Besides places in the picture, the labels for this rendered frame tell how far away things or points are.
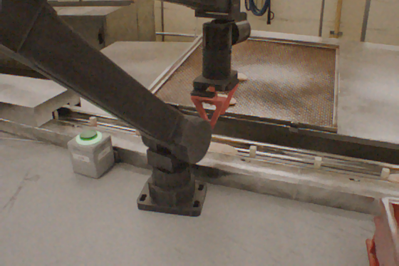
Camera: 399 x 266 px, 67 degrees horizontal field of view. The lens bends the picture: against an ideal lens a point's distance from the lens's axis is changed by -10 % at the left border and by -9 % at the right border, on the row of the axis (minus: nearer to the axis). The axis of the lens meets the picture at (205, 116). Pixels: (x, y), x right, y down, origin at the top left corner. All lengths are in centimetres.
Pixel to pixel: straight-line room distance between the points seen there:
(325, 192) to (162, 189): 30
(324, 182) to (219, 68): 29
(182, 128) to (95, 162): 25
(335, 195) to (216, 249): 24
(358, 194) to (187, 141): 33
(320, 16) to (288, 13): 41
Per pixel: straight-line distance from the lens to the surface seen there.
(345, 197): 65
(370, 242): 60
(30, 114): 91
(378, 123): 85
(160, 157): 57
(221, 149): 72
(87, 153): 70
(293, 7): 435
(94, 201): 67
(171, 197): 59
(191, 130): 53
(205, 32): 63
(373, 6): 406
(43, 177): 78
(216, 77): 64
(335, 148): 86
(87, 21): 350
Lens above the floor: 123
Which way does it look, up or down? 25 degrees down
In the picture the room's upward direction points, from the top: straight up
